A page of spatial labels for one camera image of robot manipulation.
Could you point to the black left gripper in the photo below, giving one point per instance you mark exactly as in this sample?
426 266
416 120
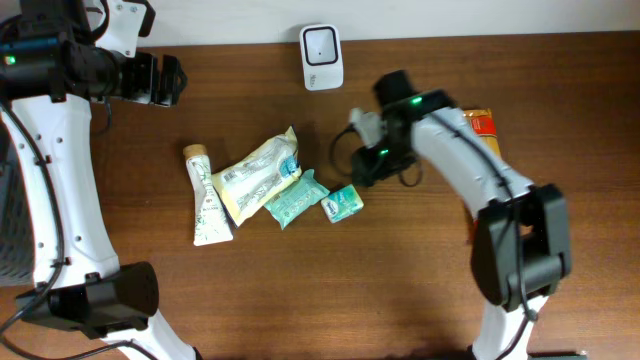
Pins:
146 89

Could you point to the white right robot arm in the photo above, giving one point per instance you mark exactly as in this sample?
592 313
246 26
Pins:
521 247

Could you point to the white tube with cork cap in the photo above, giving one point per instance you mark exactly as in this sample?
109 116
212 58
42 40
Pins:
211 224

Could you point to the small teal tissue pack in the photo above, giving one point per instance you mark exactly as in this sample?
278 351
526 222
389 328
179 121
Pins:
342 204

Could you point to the white barcode scanner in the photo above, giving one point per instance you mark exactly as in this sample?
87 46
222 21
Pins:
321 56

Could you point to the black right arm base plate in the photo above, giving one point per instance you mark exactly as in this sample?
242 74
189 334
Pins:
558 356

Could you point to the teal wet wipes pack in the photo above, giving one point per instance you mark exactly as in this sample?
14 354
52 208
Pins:
288 204

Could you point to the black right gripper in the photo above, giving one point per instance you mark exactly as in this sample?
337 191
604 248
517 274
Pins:
363 159

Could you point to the grey plastic mesh basket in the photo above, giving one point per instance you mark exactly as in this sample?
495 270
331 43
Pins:
17 244

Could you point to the cream yellow food pouch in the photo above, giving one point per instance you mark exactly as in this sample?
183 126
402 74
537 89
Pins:
247 186

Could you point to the orange spaghetti package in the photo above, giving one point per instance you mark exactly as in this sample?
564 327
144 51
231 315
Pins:
481 121

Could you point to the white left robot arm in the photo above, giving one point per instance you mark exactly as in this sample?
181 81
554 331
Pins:
57 59

